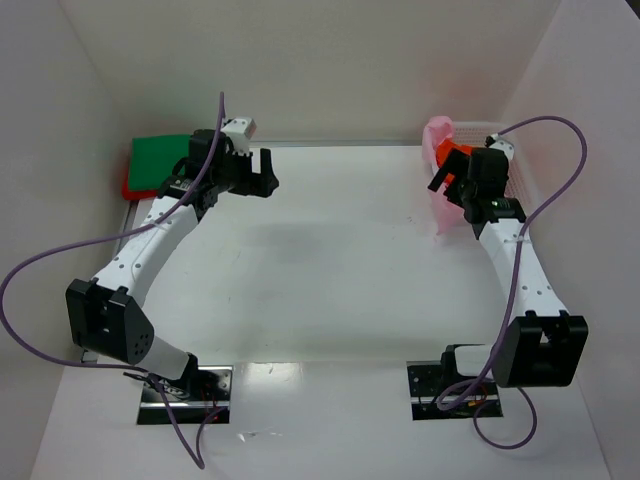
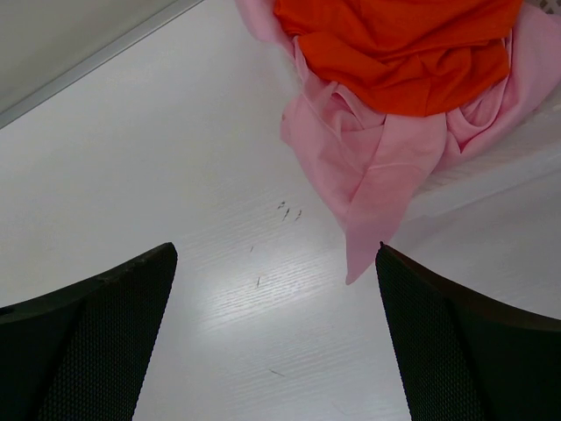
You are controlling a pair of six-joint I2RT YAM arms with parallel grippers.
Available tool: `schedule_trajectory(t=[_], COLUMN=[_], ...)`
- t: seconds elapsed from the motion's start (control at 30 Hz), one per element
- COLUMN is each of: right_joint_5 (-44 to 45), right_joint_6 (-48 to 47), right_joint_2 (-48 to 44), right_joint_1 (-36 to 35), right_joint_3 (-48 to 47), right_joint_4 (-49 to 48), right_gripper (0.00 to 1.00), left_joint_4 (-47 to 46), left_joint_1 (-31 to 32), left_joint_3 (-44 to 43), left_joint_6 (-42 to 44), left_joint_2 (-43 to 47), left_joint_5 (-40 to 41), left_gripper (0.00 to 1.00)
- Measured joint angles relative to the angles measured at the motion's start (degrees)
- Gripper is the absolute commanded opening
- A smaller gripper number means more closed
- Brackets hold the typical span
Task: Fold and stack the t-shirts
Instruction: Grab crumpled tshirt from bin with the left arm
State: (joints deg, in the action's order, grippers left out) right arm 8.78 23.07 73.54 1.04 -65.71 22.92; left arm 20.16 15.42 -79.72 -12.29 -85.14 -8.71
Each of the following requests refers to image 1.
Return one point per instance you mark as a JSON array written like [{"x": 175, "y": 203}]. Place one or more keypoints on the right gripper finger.
[
  {"x": 456, "y": 161},
  {"x": 441, "y": 179}
]

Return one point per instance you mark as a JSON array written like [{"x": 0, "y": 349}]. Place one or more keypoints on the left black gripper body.
[{"x": 245, "y": 176}]

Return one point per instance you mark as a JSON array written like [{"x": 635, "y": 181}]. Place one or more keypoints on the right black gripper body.
[{"x": 458, "y": 183}]

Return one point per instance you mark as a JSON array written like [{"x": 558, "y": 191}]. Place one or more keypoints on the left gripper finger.
[
  {"x": 252, "y": 184},
  {"x": 268, "y": 182}
]

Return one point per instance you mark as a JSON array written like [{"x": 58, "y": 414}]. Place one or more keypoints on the orange t shirt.
[{"x": 445, "y": 146}]

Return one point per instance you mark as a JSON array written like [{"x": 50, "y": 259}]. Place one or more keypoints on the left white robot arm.
[{"x": 105, "y": 312}]

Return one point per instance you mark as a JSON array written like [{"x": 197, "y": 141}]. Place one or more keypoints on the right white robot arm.
[{"x": 543, "y": 342}]

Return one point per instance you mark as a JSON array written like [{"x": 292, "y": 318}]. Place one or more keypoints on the pink t shirt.
[{"x": 437, "y": 143}]

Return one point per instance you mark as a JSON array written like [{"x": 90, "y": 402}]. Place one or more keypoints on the white plastic basket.
[{"x": 520, "y": 184}]

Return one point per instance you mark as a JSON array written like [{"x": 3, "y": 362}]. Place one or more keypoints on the folded green t shirt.
[{"x": 153, "y": 158}]

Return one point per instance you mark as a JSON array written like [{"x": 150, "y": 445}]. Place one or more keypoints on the folded red t shirt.
[{"x": 135, "y": 195}]

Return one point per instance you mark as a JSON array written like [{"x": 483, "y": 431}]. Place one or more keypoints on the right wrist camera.
[{"x": 497, "y": 142}]

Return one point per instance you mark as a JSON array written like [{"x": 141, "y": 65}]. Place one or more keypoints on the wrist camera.
[
  {"x": 240, "y": 130},
  {"x": 497, "y": 142}
]

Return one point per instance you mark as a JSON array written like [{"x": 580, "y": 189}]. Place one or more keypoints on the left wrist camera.
[{"x": 240, "y": 130}]

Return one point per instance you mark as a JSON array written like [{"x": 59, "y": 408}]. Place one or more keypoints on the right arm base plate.
[{"x": 427, "y": 380}]

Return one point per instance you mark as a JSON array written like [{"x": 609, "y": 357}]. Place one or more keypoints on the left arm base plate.
[{"x": 190, "y": 405}]

